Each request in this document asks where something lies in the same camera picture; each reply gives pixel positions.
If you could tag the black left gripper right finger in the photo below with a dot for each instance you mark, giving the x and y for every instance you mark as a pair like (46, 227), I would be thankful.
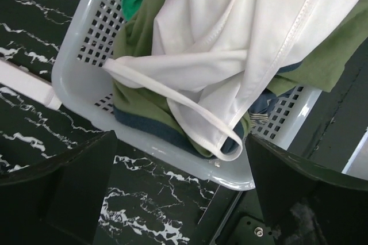
(303, 202)

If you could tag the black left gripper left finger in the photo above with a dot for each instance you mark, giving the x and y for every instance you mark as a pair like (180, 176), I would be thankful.
(58, 201)

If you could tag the olive green tank top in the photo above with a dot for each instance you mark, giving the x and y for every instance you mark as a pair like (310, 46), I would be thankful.
(147, 111)

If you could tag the white tank top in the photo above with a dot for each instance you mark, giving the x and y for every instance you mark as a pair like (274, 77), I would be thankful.
(211, 59)

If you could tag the navy blue tank top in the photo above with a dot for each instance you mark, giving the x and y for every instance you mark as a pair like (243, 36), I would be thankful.
(261, 109)

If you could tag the white plastic mesh basket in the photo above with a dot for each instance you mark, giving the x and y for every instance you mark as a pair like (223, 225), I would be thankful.
(82, 84)

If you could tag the metal clothes rack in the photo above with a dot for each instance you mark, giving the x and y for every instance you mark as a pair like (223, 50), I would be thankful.
(29, 85)

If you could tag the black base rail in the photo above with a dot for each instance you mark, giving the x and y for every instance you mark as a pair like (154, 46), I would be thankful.
(335, 137)

